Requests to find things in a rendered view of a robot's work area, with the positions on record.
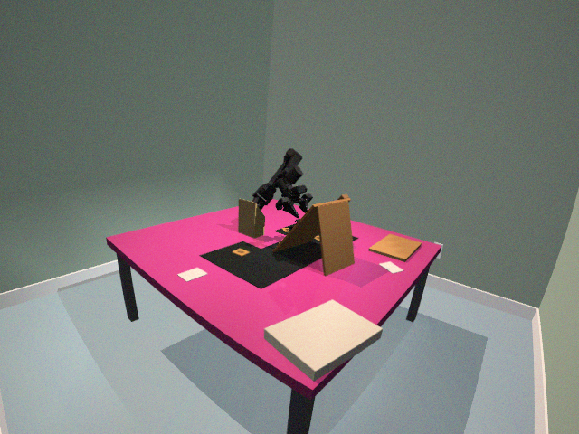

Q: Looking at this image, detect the cream flat rectangular card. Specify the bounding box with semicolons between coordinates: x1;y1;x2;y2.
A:
177;268;208;282
379;262;404;274

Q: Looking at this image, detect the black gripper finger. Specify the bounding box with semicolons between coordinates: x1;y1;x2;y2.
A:
282;202;299;218
299;199;309;213

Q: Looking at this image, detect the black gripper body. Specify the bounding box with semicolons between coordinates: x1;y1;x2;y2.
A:
275;185;313;210

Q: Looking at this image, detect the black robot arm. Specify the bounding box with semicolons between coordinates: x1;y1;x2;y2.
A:
252;148;307;210

